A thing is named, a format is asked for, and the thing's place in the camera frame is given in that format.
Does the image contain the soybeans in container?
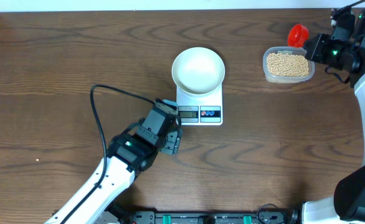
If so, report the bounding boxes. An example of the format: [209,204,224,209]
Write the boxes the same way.
[266,53,310,77]

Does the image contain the red plastic scoop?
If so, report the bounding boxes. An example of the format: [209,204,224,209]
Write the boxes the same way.
[288,24,309,48]

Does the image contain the cream bowl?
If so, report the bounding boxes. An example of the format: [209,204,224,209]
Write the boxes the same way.
[171,47,225,96]

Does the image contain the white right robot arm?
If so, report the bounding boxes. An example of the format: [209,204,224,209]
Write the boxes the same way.
[300,6,365,223]

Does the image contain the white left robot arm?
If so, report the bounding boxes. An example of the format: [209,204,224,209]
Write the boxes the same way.
[46,99,181,223]

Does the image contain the clear plastic container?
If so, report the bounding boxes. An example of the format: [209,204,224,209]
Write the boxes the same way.
[263,47,315,84]

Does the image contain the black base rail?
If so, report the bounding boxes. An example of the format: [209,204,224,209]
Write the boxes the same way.
[107,203,301,224]

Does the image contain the white digital kitchen scale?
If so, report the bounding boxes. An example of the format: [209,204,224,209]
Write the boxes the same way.
[176,85,224,126]

